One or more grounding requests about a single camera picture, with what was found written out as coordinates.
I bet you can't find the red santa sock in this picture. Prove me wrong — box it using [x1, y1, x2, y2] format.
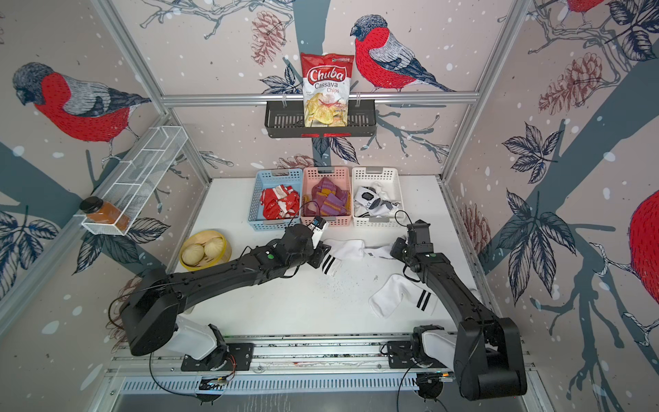
[260, 188, 281, 221]
[272, 185, 300, 218]

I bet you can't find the orange spice jar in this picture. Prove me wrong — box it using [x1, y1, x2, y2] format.
[80, 197, 130, 232]

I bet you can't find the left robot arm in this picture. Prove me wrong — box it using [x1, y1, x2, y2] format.
[120, 224, 331, 366]

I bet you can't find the blue plastic basket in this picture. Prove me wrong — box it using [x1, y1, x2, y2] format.
[248, 168, 303, 231]

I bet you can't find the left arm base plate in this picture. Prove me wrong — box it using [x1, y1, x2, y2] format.
[180, 343, 255, 373]

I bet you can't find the white plastic basket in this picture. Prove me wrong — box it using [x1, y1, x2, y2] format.
[351, 167, 406, 228]

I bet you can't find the white black sport sock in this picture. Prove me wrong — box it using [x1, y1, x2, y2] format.
[355, 186, 388, 217]

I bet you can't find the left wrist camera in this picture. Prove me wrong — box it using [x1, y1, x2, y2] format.
[308, 216, 328, 248]

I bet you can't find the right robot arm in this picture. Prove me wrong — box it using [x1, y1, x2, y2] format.
[391, 220, 528, 401]

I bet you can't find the purple yellow striped sock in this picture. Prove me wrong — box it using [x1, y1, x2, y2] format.
[304, 178, 349, 216]

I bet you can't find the pink plastic basket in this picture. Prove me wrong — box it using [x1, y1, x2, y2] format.
[300, 167, 353, 227]

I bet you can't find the Chuba cassava chips bag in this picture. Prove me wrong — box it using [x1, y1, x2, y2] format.
[300, 53, 355, 127]

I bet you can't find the black wall basket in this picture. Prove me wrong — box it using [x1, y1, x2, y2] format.
[264, 100, 377, 138]

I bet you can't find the white wire wall shelf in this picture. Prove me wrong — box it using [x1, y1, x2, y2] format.
[82, 125, 188, 236]

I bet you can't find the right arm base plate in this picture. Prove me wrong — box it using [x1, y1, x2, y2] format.
[381, 341, 447, 369]

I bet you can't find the yellow bamboo steamer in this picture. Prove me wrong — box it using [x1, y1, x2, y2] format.
[178, 230, 232, 271]

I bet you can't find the plain white sock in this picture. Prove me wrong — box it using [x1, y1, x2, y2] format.
[369, 274, 439, 319]

